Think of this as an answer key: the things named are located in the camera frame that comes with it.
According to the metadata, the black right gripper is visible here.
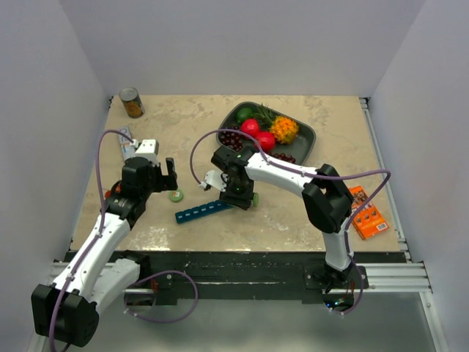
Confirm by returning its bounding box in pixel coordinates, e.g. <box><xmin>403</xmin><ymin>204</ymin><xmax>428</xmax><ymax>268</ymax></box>
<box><xmin>219</xmin><ymin>174</ymin><xmax>254</xmax><ymax>209</ymax></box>

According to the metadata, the green bottle cap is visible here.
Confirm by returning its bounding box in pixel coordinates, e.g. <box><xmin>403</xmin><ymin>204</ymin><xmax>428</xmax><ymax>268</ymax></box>
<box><xmin>169</xmin><ymin>189</ymin><xmax>184</xmax><ymax>202</ymax></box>

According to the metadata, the teal weekly pill organizer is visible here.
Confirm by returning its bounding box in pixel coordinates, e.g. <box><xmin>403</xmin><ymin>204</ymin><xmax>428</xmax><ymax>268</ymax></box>
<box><xmin>174</xmin><ymin>200</ymin><xmax>232</xmax><ymax>224</ymax></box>

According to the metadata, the green pill bottle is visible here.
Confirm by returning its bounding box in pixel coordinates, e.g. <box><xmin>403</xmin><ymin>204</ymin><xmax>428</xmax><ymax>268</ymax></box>
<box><xmin>251</xmin><ymin>192</ymin><xmax>259</xmax><ymax>208</ymax></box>

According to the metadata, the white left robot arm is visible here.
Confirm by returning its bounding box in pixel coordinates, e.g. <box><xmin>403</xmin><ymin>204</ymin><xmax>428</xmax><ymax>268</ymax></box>
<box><xmin>31</xmin><ymin>156</ymin><xmax>178</xmax><ymax>347</ymax></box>

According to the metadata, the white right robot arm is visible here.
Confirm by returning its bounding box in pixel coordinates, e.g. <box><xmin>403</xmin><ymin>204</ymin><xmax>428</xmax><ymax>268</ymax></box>
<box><xmin>204</xmin><ymin>147</ymin><xmax>354</xmax><ymax>290</ymax></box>

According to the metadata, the silver toothpaste box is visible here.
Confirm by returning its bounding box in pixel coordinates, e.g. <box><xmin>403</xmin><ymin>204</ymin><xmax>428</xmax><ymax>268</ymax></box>
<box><xmin>118</xmin><ymin>125</ymin><xmax>136</xmax><ymax>161</ymax></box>

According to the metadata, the dark red grape bunch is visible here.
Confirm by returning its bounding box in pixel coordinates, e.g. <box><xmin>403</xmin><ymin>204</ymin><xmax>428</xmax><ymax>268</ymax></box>
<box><xmin>218</xmin><ymin>131</ymin><xmax>296</xmax><ymax>164</ymax></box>

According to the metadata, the red apple front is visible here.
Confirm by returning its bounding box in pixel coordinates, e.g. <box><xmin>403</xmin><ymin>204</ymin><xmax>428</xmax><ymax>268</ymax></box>
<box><xmin>254</xmin><ymin>131</ymin><xmax>276</xmax><ymax>153</ymax></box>

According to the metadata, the red apple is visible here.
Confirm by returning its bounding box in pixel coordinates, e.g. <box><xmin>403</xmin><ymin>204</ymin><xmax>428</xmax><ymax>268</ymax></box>
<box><xmin>240</xmin><ymin>118</ymin><xmax>261</xmax><ymax>139</ymax></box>
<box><xmin>254</xmin><ymin>131</ymin><xmax>276</xmax><ymax>153</ymax></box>

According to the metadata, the tin can with fruit label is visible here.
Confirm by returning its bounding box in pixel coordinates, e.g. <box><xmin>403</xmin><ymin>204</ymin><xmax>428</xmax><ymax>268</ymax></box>
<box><xmin>119</xmin><ymin>87</ymin><xmax>145</xmax><ymax>118</ymax></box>

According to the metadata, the red apple back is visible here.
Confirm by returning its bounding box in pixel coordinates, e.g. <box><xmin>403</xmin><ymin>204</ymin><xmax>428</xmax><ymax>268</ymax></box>
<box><xmin>240</xmin><ymin>118</ymin><xmax>261</xmax><ymax>139</ymax></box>

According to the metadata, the grey fruit tray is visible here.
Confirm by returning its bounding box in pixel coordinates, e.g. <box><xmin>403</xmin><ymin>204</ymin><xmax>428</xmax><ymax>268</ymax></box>
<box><xmin>217</xmin><ymin>102</ymin><xmax>316</xmax><ymax>165</ymax></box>

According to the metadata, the red cherry bunch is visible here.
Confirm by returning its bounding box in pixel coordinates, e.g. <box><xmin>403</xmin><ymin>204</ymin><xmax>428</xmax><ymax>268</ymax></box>
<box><xmin>104</xmin><ymin>181</ymin><xmax>121</xmax><ymax>199</ymax></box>

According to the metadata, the orange spiky fruit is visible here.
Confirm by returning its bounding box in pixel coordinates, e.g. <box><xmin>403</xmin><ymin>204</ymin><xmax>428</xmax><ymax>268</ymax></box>
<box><xmin>269</xmin><ymin>115</ymin><xmax>299</xmax><ymax>144</ymax></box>

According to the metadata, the green lime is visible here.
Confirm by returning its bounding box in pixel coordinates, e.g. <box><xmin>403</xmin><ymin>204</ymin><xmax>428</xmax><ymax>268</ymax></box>
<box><xmin>236</xmin><ymin>107</ymin><xmax>254</xmax><ymax>125</ymax></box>

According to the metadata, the orange medicine box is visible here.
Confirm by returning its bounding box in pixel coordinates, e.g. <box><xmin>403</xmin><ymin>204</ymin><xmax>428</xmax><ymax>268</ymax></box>
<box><xmin>349</xmin><ymin>186</ymin><xmax>389</xmax><ymax>241</ymax></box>

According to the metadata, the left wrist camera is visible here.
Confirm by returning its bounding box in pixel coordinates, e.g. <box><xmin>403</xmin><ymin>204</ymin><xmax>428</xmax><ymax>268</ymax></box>
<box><xmin>130</xmin><ymin>139</ymin><xmax>160</xmax><ymax>166</ymax></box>

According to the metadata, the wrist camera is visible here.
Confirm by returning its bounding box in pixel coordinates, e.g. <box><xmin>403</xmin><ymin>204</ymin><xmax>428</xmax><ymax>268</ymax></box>
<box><xmin>199</xmin><ymin>169</ymin><xmax>226</xmax><ymax>192</ymax></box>
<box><xmin>130</xmin><ymin>139</ymin><xmax>160</xmax><ymax>166</ymax></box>

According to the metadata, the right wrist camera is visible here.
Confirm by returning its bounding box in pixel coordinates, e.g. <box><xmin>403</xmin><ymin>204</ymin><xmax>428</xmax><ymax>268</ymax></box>
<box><xmin>199</xmin><ymin>169</ymin><xmax>226</xmax><ymax>192</ymax></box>

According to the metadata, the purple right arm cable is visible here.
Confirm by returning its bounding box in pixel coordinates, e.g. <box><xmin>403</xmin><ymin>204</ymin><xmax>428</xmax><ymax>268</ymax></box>
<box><xmin>189</xmin><ymin>128</ymin><xmax>392</xmax><ymax>316</ymax></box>

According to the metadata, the aluminium frame rail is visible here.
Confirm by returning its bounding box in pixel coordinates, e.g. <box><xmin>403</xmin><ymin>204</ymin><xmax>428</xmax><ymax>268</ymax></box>
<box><xmin>45</xmin><ymin>260</ymin><xmax>433</xmax><ymax>293</ymax></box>

